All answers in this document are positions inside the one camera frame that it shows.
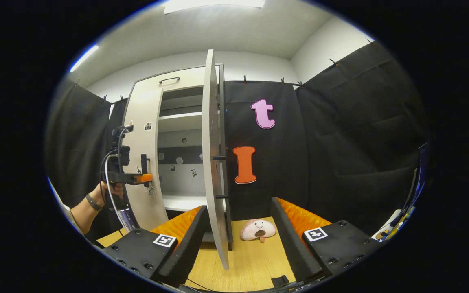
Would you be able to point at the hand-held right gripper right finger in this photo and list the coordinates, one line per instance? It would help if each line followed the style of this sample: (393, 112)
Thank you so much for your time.
(289, 244)

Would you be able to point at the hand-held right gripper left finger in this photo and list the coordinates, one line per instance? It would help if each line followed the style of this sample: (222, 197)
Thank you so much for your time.
(187, 244)

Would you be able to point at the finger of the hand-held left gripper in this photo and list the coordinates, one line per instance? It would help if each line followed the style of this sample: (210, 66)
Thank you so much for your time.
(144, 178)

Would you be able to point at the beige cabinet door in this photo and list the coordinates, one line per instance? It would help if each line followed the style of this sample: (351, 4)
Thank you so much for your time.
(141, 110)
(210, 162)

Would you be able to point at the beige double-door shoe cabinet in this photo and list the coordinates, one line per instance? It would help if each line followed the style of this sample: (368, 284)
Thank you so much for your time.
(189, 79)

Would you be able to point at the pink plush toy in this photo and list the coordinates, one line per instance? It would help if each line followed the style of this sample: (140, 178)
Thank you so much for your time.
(257, 230)

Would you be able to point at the white blue box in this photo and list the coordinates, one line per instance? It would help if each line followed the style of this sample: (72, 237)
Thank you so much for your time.
(126, 219)

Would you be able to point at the dark wristband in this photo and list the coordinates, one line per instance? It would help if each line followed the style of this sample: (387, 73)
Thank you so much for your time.
(93, 202)

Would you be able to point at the person's white clothing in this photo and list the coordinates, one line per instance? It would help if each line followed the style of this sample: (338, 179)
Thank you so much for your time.
(69, 215)

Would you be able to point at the black backdrop cloth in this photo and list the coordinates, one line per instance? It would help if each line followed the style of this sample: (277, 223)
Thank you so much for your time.
(340, 162)

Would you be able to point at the long ceiling light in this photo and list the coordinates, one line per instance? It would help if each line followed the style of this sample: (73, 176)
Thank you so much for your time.
(84, 58)
(214, 5)

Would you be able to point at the colourful printed item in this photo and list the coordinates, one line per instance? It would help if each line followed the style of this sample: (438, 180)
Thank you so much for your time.
(393, 226)

